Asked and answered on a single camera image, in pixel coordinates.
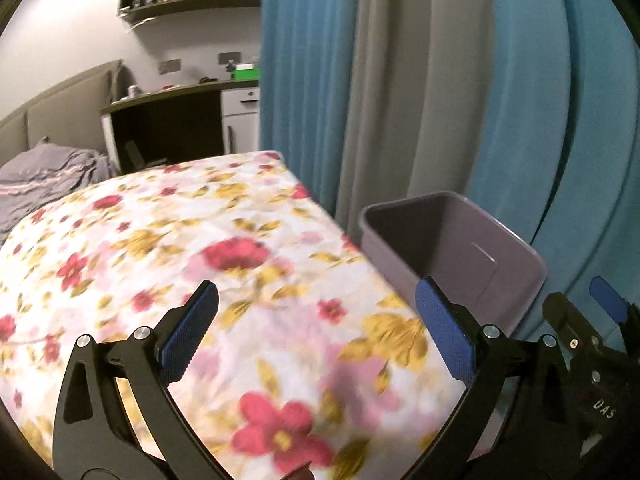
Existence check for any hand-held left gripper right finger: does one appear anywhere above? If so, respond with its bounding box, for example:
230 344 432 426
400 276 583 480

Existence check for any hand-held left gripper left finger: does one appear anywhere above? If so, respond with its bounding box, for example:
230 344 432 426
52 280 231 480

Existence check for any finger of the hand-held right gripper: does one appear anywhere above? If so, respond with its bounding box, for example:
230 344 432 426
590 276 640 351
542 292 601 361

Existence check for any grey plastic bin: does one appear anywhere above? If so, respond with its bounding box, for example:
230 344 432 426
357 191 548 337

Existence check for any floral tablecloth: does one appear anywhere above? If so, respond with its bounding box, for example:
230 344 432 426
0 150 481 480

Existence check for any dark wooden desk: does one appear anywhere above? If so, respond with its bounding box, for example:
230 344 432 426
100 80 261 172

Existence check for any grey striped duvet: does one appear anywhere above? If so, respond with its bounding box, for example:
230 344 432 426
0 142 114 247

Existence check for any white drawer cabinet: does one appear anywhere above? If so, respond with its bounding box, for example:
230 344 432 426
220 87 261 157

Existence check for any blue and grey curtain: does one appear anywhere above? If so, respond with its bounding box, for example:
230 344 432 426
257 0 640 346

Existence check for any grey padded headboard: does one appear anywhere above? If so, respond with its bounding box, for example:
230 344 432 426
0 59 124 167

